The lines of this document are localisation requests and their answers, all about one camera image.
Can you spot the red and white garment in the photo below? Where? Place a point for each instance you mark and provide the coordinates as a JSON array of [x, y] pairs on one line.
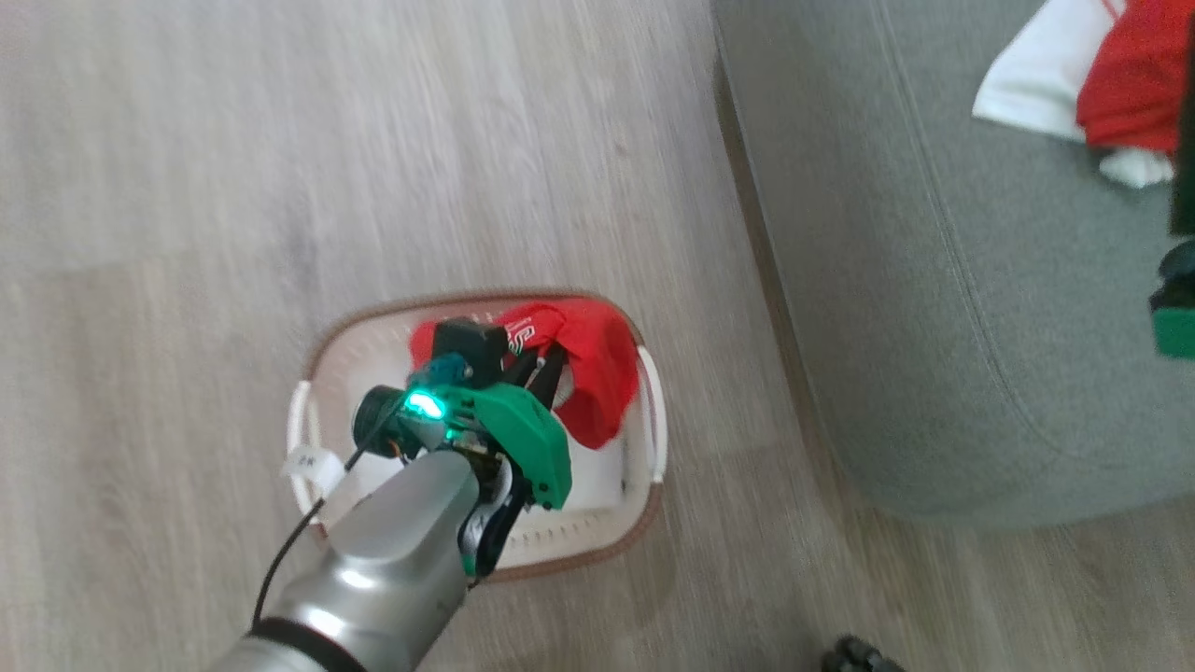
[[1134, 84]]

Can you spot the red garment with white print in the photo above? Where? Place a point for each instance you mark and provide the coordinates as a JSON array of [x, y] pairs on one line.
[[597, 373]]

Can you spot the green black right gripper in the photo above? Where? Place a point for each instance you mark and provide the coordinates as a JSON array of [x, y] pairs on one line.
[[1178, 317]]

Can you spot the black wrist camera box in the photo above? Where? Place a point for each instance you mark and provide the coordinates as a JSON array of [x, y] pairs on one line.
[[471, 350]]

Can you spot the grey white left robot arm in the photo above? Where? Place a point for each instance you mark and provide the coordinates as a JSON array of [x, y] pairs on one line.
[[392, 569]]

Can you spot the white laundry basket brown rim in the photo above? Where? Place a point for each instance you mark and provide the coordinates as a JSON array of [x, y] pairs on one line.
[[373, 350]]

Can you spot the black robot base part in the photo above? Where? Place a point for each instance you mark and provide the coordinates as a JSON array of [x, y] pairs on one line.
[[859, 656]]

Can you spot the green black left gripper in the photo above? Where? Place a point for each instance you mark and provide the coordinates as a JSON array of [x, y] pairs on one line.
[[518, 429]]

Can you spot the grey fabric sofa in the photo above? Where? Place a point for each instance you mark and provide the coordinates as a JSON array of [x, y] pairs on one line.
[[934, 280]]

